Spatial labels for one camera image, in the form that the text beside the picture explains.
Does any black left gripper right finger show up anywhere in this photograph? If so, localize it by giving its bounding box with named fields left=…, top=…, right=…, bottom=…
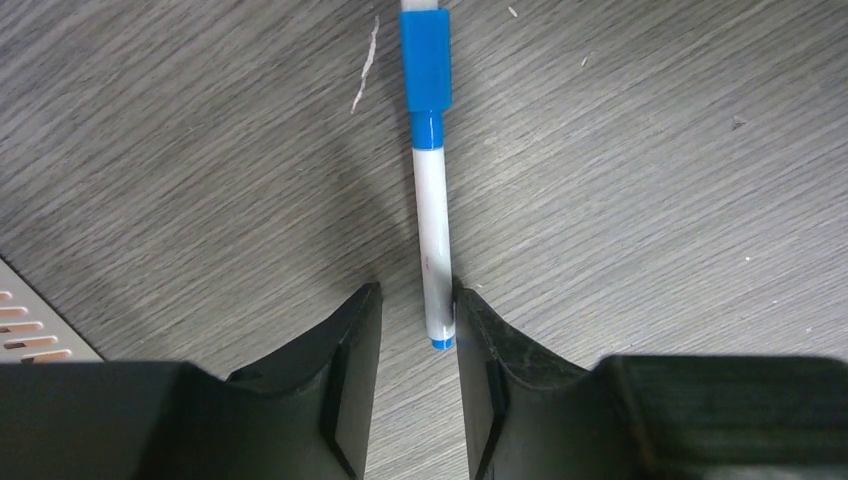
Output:
left=453, top=284, right=847, bottom=479

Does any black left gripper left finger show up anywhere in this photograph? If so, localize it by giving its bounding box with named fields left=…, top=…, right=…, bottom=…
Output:
left=1, top=283, right=383, bottom=479

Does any white plastic file rack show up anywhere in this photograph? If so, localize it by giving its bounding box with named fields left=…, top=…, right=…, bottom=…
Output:
left=1, top=262, right=103, bottom=364

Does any blue cap white marker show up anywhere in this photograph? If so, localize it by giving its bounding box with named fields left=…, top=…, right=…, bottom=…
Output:
left=399, top=1, right=456, bottom=350

